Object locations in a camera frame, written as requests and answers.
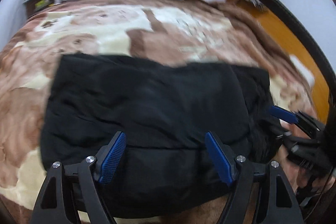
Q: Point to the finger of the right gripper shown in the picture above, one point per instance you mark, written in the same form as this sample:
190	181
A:
284	115

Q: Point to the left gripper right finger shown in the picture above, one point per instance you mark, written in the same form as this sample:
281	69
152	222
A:
223	158

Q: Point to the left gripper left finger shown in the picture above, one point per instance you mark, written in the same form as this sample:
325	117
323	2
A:
108	158

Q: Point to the brown plush bed blanket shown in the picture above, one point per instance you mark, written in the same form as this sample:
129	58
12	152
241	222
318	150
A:
166	31

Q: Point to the black padded jacket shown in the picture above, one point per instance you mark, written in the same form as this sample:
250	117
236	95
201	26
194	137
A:
165	113

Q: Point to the wooden headboard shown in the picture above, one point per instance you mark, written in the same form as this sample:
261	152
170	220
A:
286	39

